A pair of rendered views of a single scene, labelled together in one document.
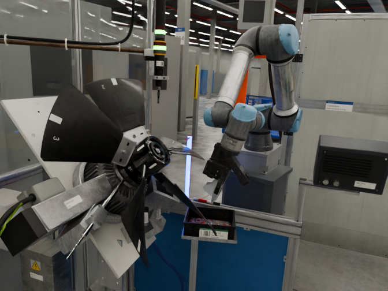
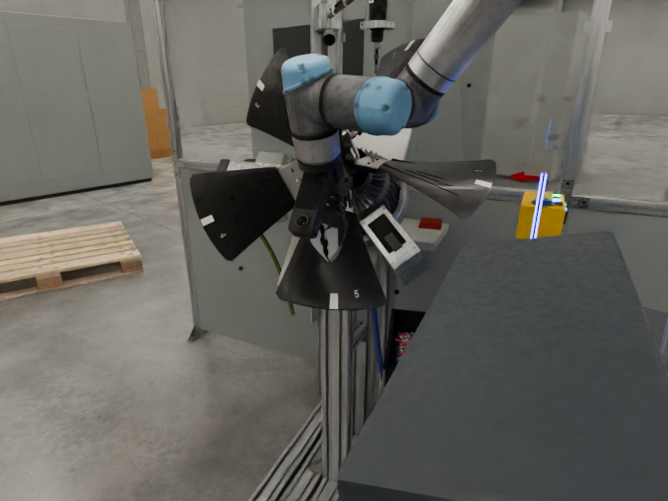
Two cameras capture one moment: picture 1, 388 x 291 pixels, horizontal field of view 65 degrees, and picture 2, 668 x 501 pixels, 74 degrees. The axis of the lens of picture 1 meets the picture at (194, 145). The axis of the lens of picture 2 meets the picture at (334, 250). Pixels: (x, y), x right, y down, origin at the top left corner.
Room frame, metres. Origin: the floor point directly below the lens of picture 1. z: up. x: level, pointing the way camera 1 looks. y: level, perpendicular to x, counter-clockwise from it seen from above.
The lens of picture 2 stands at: (1.11, -0.86, 1.36)
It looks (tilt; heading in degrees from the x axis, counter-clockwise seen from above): 21 degrees down; 96
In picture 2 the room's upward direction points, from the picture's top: straight up
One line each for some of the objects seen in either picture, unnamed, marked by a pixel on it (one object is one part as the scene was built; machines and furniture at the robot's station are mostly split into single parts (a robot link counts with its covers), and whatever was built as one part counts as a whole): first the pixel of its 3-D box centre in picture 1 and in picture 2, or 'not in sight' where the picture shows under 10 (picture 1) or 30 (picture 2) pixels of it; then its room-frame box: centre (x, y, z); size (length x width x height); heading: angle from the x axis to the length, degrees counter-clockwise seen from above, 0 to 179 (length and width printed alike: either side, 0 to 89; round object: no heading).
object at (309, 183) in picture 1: (328, 186); not in sight; (1.23, -0.58, 1.04); 0.24 x 0.03 x 0.03; 71
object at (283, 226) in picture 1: (205, 210); not in sight; (1.40, -0.08, 0.82); 0.90 x 0.04 x 0.08; 71
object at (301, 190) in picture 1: (300, 200); not in sight; (1.26, -0.48, 0.96); 0.03 x 0.03 x 0.20; 71
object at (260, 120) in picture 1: (246, 120); (372, 104); (1.10, -0.19, 1.32); 0.11 x 0.11 x 0.08; 60
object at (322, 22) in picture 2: not in sight; (327, 18); (0.93, 0.74, 1.54); 0.10 x 0.07 x 0.09; 106
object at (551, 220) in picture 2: not in sight; (540, 218); (1.53, 0.30, 1.02); 0.16 x 0.10 x 0.11; 71
